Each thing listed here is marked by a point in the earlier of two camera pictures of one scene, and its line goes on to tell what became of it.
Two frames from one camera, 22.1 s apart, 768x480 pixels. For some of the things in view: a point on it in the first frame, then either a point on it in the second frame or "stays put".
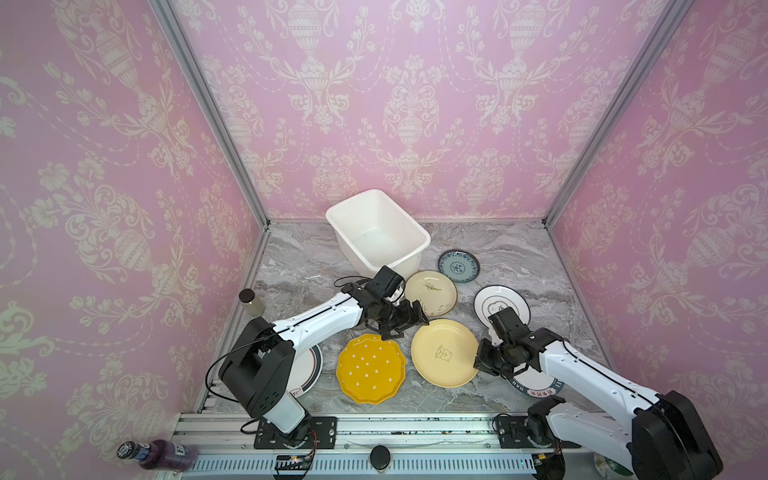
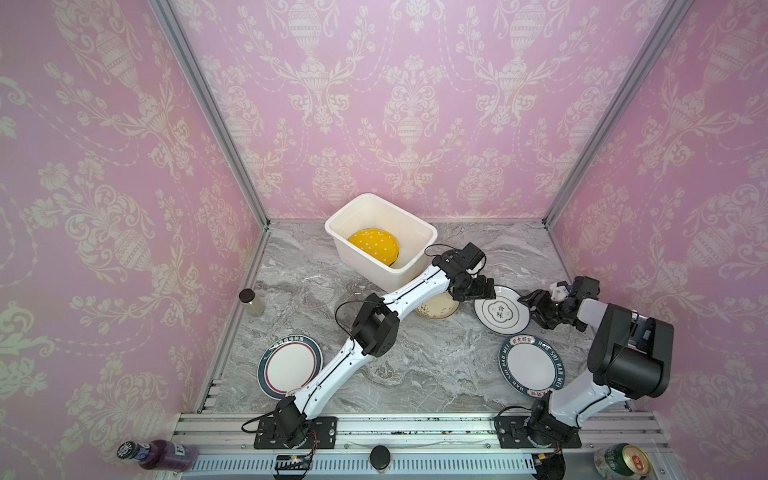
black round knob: x=380 y=457 stays put
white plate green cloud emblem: x=492 y=299 stays put
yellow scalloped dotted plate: x=370 y=369 → x=379 y=244
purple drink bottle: x=159 y=454 stays put
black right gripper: x=491 y=358 → x=553 y=306
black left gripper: x=408 y=319 → x=461 y=295
